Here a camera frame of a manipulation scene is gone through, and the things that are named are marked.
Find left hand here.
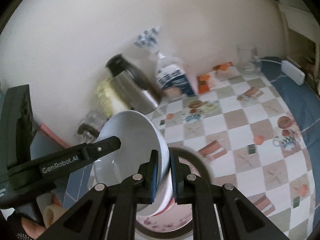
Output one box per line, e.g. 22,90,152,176
7,192,63,240

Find stainless steel round tray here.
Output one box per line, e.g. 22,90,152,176
136,147,212,239

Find checkered blue-edged tablecloth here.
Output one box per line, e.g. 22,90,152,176
56,57,319,239

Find clear glass mug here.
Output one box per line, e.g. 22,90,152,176
236,43,262,76

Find strawberry pattern red-rim bowl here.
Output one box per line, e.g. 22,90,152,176
137,171,172,217

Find glass coffee pot black handle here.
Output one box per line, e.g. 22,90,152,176
76,123,99,142

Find round floral rim plate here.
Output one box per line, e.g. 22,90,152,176
136,198,193,236

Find orange snack packet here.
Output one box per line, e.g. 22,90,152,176
197,73,217,94
213,62,241,81

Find large white ceramic bowl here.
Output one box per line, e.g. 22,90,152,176
93,111,169,189

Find white tray with glasses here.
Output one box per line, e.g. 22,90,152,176
75,111,108,143

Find toast bread bag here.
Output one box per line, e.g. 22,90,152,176
135,27,197,101

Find stainless steel thermos jug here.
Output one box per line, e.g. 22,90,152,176
106,54,161,115

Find white power adapter box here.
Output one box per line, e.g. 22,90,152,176
281,60,305,86

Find white shelf unit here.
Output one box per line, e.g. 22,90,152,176
272,0,319,79

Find napa cabbage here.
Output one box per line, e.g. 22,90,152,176
95,77,129,118

